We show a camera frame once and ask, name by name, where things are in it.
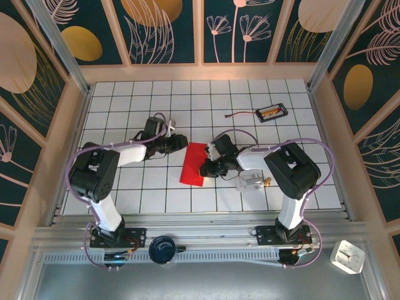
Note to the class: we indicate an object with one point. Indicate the red cloth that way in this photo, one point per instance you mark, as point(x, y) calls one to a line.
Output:
point(190, 165)

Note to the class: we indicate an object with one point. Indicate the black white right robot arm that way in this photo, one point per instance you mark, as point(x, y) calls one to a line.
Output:
point(293, 175)

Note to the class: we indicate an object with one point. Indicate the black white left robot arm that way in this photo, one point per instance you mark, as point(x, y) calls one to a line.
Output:
point(97, 175)

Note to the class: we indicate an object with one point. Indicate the white square clock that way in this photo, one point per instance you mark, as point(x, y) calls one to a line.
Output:
point(347, 257)

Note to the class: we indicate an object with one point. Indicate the clear plastic connector block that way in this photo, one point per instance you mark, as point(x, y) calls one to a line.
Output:
point(247, 182)

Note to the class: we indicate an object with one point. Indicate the small brass fitting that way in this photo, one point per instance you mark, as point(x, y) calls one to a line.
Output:
point(266, 182)

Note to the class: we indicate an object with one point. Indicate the black battery pack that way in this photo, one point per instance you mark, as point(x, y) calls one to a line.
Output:
point(271, 112)

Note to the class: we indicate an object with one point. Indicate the dark blue mug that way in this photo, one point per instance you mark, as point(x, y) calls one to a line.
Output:
point(161, 250)

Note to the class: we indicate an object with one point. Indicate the small circuit board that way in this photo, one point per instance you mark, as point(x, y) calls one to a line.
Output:
point(117, 257)
point(301, 251)

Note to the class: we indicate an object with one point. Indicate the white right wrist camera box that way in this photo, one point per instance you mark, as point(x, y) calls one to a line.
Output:
point(212, 150)

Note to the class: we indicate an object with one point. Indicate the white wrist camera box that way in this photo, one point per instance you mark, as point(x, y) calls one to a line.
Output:
point(212, 150)
point(171, 125)

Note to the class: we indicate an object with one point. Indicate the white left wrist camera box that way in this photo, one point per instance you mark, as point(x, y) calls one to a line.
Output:
point(171, 125)

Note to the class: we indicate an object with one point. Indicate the aluminium front rail frame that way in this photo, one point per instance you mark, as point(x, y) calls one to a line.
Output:
point(203, 229)

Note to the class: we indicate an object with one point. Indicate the aluminium side rail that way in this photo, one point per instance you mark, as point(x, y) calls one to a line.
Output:
point(323, 125)
point(81, 118)

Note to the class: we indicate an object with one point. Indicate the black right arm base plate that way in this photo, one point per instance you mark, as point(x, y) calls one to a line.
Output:
point(265, 234)

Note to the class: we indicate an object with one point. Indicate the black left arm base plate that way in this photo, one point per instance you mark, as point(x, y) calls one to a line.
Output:
point(134, 236)

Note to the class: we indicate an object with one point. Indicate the aluminium corner post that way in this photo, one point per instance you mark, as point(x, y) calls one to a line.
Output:
point(334, 47)
point(64, 51)

